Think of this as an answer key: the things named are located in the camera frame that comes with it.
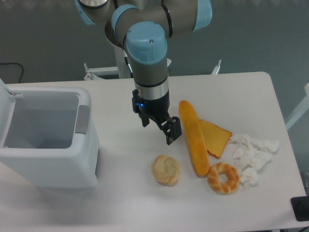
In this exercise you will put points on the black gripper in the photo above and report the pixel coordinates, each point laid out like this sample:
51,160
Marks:
157,111

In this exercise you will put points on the round pale bread roll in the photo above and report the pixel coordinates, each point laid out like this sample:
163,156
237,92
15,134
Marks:
166,170

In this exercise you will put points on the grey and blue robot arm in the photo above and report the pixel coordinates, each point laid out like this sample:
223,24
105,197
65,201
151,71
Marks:
141,28

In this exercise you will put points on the long orange baguette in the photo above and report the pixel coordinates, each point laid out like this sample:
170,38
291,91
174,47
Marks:
195,139

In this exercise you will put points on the orange toast slice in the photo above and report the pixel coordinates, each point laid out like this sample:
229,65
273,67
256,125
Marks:
215,137

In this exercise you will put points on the crumpled white tissue paper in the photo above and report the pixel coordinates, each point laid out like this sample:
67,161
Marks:
251,156

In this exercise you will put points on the white open trash bin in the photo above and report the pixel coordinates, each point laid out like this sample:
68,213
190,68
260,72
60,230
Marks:
48,137

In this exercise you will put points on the black device at table edge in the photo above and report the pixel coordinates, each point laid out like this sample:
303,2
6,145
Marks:
300,207

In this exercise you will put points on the braided ring bread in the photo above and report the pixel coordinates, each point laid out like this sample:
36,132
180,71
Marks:
223,178

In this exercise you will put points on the white frame at right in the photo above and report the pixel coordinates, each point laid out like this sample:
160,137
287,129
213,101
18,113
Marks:
299,110

